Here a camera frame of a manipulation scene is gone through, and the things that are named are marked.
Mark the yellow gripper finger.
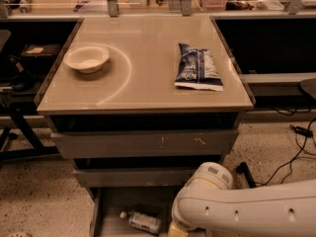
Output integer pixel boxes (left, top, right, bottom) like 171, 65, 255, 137
167, 222, 188, 237

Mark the clear blue plastic bottle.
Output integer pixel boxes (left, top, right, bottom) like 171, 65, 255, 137
119, 211, 161, 235

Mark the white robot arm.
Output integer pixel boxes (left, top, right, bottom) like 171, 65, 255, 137
168, 162, 316, 237

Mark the bottom open grey drawer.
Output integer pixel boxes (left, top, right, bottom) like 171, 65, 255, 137
89, 186, 180, 237

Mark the middle grey drawer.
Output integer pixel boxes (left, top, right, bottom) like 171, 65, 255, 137
73, 167, 198, 188

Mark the top grey drawer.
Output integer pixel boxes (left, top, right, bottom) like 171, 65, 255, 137
51, 129, 238, 159

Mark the grey drawer cabinet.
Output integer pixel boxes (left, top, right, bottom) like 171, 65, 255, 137
34, 14, 257, 237

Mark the black stand leg right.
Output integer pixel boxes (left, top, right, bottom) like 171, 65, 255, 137
236, 162, 257, 189

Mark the blue snack bag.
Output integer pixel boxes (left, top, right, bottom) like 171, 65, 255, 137
175, 43, 224, 92

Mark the black power adapter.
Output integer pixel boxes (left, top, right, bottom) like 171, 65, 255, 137
290, 125, 313, 138

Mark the white bowl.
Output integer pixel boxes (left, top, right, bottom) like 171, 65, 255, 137
63, 44, 110, 73

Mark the dark box on shelf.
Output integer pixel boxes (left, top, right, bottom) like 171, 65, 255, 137
21, 43, 61, 60

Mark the black floor cable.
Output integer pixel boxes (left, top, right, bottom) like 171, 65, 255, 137
255, 117, 316, 187

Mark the black table frame left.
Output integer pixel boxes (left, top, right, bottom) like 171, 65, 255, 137
0, 82, 61, 161

